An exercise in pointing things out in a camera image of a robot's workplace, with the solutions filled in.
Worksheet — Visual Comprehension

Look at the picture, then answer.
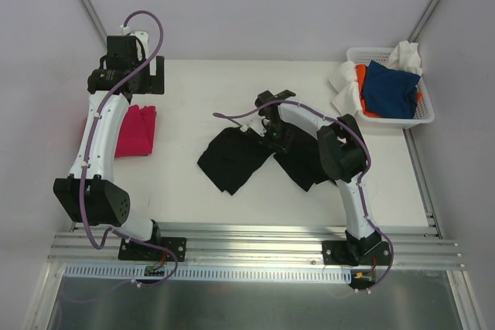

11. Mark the black t shirt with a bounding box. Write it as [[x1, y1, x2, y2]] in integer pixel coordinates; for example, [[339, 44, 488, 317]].
[[197, 124, 329, 195]]

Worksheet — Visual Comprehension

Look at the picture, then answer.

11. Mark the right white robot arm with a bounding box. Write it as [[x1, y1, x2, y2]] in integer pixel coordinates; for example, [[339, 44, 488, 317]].
[[255, 90, 381, 264]]

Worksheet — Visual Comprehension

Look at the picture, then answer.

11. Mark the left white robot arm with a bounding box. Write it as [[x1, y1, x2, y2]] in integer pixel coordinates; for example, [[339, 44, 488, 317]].
[[53, 31, 165, 259]]

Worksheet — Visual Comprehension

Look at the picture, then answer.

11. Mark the folded pink t shirt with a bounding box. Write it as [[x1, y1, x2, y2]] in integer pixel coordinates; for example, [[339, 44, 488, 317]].
[[114, 104, 156, 158]]

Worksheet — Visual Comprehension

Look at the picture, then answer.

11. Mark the white t shirt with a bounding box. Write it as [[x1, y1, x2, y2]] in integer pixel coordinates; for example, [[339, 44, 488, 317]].
[[329, 61, 362, 115]]

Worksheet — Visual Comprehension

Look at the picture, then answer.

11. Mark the orange t shirt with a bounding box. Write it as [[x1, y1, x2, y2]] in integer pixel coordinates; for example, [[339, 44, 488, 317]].
[[356, 64, 381, 118]]

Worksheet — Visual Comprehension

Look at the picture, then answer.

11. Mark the white plastic basket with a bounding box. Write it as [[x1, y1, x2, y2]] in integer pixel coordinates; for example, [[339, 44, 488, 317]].
[[346, 46, 435, 130]]

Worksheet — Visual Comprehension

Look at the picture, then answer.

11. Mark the blue t shirt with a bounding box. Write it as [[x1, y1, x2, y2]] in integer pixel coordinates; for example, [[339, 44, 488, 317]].
[[362, 60, 420, 120]]

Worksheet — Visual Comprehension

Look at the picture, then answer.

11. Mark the white cloth in basket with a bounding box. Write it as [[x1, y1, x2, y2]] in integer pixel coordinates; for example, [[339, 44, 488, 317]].
[[386, 41, 423, 77]]

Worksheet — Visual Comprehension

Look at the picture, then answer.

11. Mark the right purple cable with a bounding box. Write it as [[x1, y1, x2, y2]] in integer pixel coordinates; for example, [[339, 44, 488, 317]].
[[213, 100, 395, 295]]

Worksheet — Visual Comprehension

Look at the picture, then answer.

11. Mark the purple cable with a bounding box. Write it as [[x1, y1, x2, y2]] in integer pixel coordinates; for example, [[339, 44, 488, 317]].
[[213, 100, 395, 295], [61, 10, 179, 302]]

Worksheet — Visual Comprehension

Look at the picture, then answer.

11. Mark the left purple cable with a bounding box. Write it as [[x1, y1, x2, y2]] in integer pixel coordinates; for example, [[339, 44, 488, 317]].
[[61, 10, 179, 302]]

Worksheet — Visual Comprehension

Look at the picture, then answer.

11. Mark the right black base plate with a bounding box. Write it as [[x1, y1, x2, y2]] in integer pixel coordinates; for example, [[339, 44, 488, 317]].
[[322, 240, 392, 267]]

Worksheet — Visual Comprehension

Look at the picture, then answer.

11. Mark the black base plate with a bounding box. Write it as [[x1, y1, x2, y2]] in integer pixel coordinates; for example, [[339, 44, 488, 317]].
[[118, 237, 187, 262], [322, 240, 392, 267]]

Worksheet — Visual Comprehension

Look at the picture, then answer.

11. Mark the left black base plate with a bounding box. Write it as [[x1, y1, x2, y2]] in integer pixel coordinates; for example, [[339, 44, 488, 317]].
[[118, 237, 187, 262]]

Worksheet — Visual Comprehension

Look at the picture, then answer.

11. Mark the aluminium mounting rail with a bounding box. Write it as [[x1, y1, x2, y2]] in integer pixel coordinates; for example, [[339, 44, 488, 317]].
[[48, 223, 467, 270]]

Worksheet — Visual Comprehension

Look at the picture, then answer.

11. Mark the white slotted cable duct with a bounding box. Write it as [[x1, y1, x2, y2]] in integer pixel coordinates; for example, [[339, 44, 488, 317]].
[[64, 264, 351, 284]]

